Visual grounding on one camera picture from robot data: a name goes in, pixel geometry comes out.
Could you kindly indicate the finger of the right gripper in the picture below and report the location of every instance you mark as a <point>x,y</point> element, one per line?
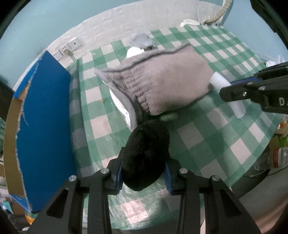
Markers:
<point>252,90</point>
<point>245,80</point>

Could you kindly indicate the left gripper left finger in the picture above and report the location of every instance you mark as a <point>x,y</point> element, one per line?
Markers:
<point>64,212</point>

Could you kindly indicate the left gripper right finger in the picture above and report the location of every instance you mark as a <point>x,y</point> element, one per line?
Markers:
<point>223,211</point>

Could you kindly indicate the black soft sponge ball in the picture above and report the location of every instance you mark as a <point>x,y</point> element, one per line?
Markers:
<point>145,154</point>

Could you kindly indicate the plastic water bottle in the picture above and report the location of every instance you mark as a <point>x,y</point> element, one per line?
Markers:
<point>272,160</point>

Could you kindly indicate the green white checkered tablecloth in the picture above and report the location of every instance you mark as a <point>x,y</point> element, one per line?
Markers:
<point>206,138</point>

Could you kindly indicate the blue cardboard box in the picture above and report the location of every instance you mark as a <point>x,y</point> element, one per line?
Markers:
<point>37,149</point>

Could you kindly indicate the white electric kettle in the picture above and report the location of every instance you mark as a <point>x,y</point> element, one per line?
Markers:
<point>189,22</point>

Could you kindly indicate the grey folded cloth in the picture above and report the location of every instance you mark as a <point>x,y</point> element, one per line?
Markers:
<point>142,41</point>

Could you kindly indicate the white crumpled cloth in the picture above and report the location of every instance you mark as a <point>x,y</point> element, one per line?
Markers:
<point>134,51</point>

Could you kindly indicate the white wall socket strip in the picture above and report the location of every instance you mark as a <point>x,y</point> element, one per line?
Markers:
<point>65,49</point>

